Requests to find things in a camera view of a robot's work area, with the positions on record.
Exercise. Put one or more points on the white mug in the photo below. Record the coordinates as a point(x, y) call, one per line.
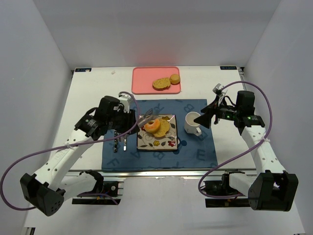
point(190, 126)

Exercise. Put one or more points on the sugared donut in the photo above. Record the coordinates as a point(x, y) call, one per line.
point(152, 126)

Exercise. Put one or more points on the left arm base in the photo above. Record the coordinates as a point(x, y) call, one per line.
point(104, 193)

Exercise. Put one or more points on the small round muffin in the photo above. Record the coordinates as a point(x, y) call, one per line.
point(175, 79)

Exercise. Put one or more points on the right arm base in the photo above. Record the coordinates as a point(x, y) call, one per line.
point(220, 188)

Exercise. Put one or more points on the fork with patterned handle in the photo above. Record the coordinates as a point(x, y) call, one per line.
point(115, 145)

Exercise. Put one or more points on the spoon with patterned handle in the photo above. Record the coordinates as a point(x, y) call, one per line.
point(124, 144)

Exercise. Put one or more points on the square floral plate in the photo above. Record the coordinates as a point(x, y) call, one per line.
point(147, 141)

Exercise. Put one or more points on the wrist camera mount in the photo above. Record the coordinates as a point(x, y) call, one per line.
point(126, 100)
point(218, 90)

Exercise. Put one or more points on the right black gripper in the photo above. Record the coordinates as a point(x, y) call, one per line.
point(212, 116)

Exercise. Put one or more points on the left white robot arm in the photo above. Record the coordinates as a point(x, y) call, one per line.
point(47, 189)

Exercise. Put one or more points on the bread slice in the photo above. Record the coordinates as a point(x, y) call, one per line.
point(164, 128)
point(162, 83)

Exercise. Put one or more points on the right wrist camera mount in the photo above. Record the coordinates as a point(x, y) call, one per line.
point(218, 90)

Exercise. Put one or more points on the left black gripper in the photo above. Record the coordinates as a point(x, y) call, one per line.
point(132, 121)

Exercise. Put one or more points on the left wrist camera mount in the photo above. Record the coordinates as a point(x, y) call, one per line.
point(126, 100)

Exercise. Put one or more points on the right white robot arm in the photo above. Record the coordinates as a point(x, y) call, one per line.
point(273, 189)

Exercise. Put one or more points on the pink tray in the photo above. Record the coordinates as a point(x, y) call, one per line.
point(143, 77)

